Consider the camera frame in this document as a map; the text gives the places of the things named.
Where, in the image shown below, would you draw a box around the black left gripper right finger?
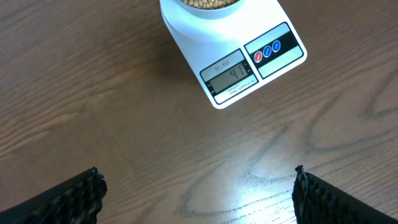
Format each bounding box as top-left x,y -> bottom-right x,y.
292,165 -> 397,224

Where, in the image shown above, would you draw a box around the yellow soybeans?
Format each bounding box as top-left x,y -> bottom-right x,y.
180,0 -> 239,10

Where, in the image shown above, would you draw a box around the grey round bowl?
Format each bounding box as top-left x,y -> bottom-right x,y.
177,0 -> 246,19

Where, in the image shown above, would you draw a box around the white digital kitchen scale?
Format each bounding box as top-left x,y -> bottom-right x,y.
160,0 -> 307,110

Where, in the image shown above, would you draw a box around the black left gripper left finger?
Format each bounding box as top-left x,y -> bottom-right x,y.
1,167 -> 108,224

